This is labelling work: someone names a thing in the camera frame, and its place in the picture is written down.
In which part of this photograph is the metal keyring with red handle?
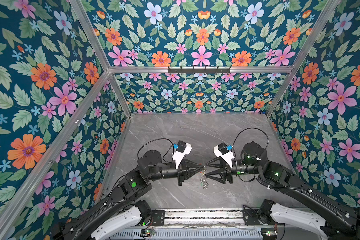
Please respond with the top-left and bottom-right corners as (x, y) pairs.
(200, 166), (209, 190)

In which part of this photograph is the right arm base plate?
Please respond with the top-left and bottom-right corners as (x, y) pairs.
(242, 203), (285, 226)

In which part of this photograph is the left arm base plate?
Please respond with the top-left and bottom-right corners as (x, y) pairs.
(143, 210), (166, 228)

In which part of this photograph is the left small circuit board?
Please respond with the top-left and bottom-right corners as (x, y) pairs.
(140, 229), (156, 239)

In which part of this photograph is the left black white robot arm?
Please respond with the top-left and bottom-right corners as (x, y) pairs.
(51, 150), (204, 240)

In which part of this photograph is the camera black cable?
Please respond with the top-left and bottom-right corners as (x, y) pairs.
(231, 127), (270, 154)
(136, 137), (176, 163)

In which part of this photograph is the black hook rail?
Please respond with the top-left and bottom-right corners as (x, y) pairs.
(167, 66), (231, 75)

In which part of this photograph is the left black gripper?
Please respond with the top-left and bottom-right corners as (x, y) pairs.
(147, 157), (207, 187)

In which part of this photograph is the right camera black cable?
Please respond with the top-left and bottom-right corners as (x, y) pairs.
(231, 127), (270, 154)

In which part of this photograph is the small circuit board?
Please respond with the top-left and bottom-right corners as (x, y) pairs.
(140, 229), (156, 239)
(261, 229), (278, 240)

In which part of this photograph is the right small circuit board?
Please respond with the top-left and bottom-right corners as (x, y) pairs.
(261, 229), (278, 240)

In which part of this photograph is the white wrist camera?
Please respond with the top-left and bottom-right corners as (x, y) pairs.
(173, 141), (192, 169)
(213, 143), (235, 168)

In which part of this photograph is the left camera black cable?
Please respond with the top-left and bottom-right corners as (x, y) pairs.
(136, 137), (176, 163)

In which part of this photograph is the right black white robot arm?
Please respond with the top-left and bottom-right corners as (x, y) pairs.
(206, 142), (360, 240)

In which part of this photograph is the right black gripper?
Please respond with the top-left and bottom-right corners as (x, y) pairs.
(205, 155), (262, 186)

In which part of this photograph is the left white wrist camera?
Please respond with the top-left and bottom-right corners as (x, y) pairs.
(173, 141), (192, 169)

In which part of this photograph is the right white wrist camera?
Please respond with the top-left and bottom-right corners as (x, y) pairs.
(213, 143), (235, 168)

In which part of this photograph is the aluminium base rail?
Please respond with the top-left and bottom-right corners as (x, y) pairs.
(107, 207), (337, 240)

